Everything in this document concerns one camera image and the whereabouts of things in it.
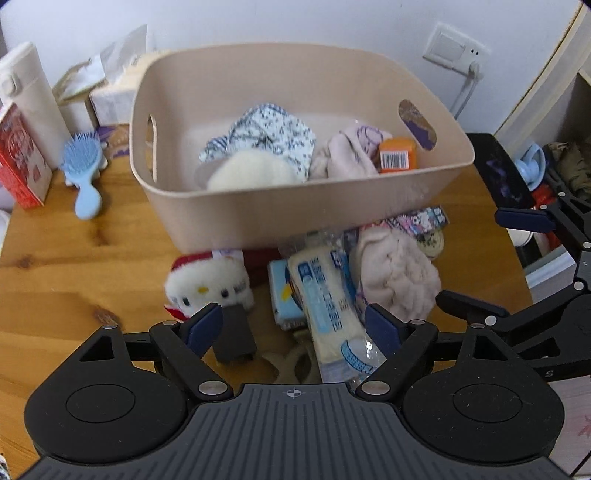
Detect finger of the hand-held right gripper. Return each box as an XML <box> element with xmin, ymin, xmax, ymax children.
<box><xmin>495</xmin><ymin>182</ymin><xmax>591</xmax><ymax>252</ymax></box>
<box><xmin>435</xmin><ymin>281</ymin><xmax>587</xmax><ymax>330</ymax></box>

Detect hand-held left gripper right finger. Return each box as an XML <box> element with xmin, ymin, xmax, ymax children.
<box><xmin>355</xmin><ymin>304</ymin><xmax>509</xmax><ymax>400</ymax></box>

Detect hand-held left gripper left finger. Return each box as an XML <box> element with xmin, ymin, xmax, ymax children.
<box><xmin>81</xmin><ymin>302</ymin><xmax>234</xmax><ymax>402</ymax></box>

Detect white red cat plush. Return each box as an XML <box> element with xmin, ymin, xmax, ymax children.
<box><xmin>165</xmin><ymin>248</ymin><xmax>283</xmax><ymax>321</ymax></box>

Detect pink fluffy towel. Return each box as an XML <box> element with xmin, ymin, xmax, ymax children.
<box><xmin>353</xmin><ymin>228</ymin><xmax>441</xmax><ymax>321</ymax></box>

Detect small blue white packet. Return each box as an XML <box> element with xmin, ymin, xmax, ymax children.
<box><xmin>268</xmin><ymin>259</ymin><xmax>308</xmax><ymax>330</ymax></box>

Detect long dark printed box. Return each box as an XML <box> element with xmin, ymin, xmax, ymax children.
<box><xmin>355</xmin><ymin>205</ymin><xmax>448</xmax><ymax>241</ymax></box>

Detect beige plastic storage bin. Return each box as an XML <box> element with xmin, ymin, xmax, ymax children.
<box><xmin>129</xmin><ymin>45</ymin><xmax>476</xmax><ymax>254</ymax></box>

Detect light blue hairbrush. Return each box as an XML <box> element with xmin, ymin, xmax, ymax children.
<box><xmin>61</xmin><ymin>131</ymin><xmax>109</xmax><ymax>220</ymax></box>

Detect wooden desktop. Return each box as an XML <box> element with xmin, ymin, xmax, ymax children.
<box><xmin>0</xmin><ymin>154</ymin><xmax>536</xmax><ymax>472</ymax></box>

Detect light blue plastic item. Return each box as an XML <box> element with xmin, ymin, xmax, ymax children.
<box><xmin>517</xmin><ymin>143</ymin><xmax>548</xmax><ymax>191</ymax></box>

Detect black glossy board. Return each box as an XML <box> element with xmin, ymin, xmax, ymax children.
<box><xmin>466</xmin><ymin>133</ymin><xmax>539</xmax><ymax>208</ymax></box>

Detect small round tin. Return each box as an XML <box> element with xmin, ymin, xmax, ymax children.
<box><xmin>418</xmin><ymin>230</ymin><xmax>446</xmax><ymax>259</ymax></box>

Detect olive green cloth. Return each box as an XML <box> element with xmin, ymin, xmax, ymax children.
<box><xmin>545</xmin><ymin>141</ymin><xmax>591</xmax><ymax>199</ymax></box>

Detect beige hair claw clip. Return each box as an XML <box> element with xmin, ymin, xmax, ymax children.
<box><xmin>261</xmin><ymin>330</ymin><xmax>321</xmax><ymax>384</ymax></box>

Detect small orange box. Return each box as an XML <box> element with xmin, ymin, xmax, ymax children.
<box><xmin>379</xmin><ymin>137</ymin><xmax>419</xmax><ymax>174</ymax></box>

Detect white fluffy cloth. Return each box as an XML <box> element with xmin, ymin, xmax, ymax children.
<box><xmin>205</xmin><ymin>150</ymin><xmax>301</xmax><ymax>191</ymax></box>

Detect beige cabinet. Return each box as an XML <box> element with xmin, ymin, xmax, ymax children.
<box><xmin>494</xmin><ymin>0</ymin><xmax>591</xmax><ymax>139</ymax></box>

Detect pink cloth purple embroidery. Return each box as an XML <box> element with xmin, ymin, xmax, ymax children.
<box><xmin>308</xmin><ymin>124</ymin><xmax>393</xmax><ymax>182</ymax></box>

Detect blue floral white cloth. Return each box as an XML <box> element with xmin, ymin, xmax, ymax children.
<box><xmin>198</xmin><ymin>104</ymin><xmax>317</xmax><ymax>183</ymax></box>

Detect yellowish soft tissue pack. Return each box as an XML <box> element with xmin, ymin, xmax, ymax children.
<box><xmin>90</xmin><ymin>25</ymin><xmax>149</xmax><ymax>127</ymax></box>

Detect red drink carton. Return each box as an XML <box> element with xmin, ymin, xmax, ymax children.
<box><xmin>0</xmin><ymin>102</ymin><xmax>54</xmax><ymax>210</ymax></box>

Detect brown tissue pack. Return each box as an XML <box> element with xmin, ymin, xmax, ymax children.
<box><xmin>52</xmin><ymin>58</ymin><xmax>109</xmax><ymax>132</ymax></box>

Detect white thermos bottle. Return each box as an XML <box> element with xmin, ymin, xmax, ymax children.
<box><xmin>0</xmin><ymin>41</ymin><xmax>72</xmax><ymax>169</ymax></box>

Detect white plug with cable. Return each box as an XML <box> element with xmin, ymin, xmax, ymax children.
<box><xmin>450</xmin><ymin>60</ymin><xmax>483</xmax><ymax>121</ymax></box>

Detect white wall switch socket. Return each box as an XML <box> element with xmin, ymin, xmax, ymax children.
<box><xmin>422</xmin><ymin>23</ymin><xmax>490</xmax><ymax>75</ymax></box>

